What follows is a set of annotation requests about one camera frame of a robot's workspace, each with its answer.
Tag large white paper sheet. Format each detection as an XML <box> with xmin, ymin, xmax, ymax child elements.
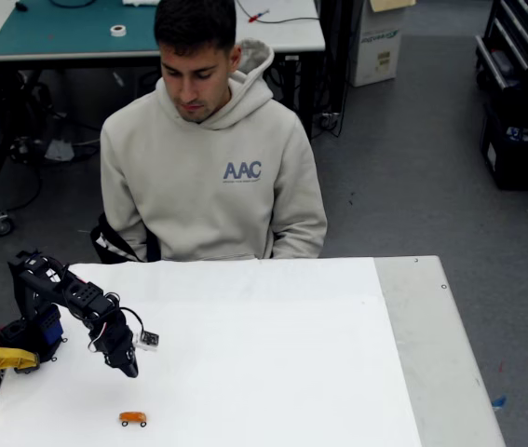
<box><xmin>0</xmin><ymin>256</ymin><xmax>423</xmax><ymax>447</ymax></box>

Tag green cutting mat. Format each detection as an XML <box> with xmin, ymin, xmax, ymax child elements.
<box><xmin>0</xmin><ymin>0</ymin><xmax>162</xmax><ymax>57</ymax></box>

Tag black storage bin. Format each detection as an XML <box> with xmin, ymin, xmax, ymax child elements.
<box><xmin>480</xmin><ymin>100</ymin><xmax>528</xmax><ymax>192</ymax></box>

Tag white cardboard box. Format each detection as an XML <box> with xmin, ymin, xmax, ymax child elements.
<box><xmin>347</xmin><ymin>0</ymin><xmax>417</xmax><ymax>88</ymax></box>

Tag thin black cable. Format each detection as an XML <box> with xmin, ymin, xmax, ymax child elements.
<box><xmin>234</xmin><ymin>0</ymin><xmax>321</xmax><ymax>25</ymax></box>

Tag yellow clamp with black pad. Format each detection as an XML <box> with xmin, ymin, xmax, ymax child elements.
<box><xmin>0</xmin><ymin>346</ymin><xmax>41</xmax><ymax>376</ymax></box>

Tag man in beige hoodie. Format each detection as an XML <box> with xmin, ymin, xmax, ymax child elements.
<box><xmin>99</xmin><ymin>0</ymin><xmax>329</xmax><ymax>262</ymax></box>

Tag black tool drawer cabinet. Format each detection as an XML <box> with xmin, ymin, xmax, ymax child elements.
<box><xmin>474</xmin><ymin>0</ymin><xmax>528</xmax><ymax>94</ymax></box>

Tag white workbench with black legs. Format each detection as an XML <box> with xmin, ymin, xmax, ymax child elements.
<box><xmin>0</xmin><ymin>0</ymin><xmax>328</xmax><ymax>238</ymax></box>

